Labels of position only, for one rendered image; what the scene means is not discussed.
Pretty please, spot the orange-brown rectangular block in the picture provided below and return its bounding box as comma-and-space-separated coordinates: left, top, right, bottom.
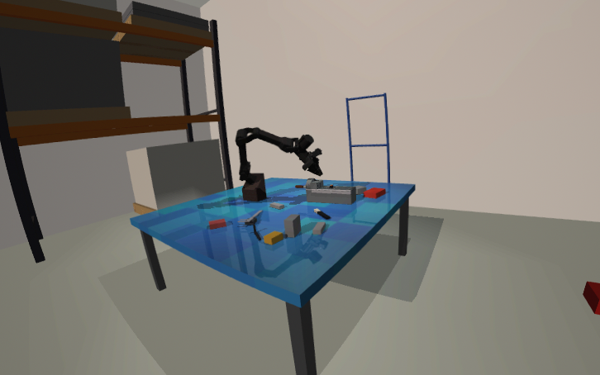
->
264, 231, 283, 245

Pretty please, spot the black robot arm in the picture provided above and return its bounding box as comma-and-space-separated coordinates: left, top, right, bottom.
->
235, 127, 322, 185

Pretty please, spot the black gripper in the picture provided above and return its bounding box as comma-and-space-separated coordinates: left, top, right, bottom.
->
299, 150, 323, 177

